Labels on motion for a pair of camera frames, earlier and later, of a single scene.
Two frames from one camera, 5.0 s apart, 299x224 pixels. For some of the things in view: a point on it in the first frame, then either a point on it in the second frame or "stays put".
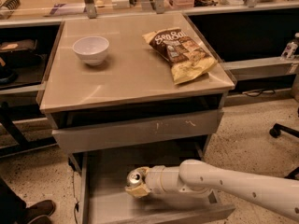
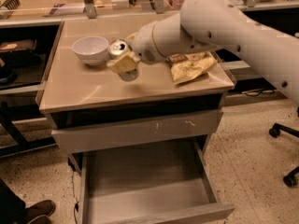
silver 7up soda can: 135,177 -> 117,49
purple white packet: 66,8 stays put
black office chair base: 276,132 stays put
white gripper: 154,178 -> 144,42
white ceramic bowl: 92,49 stays put
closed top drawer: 89,137 stays put
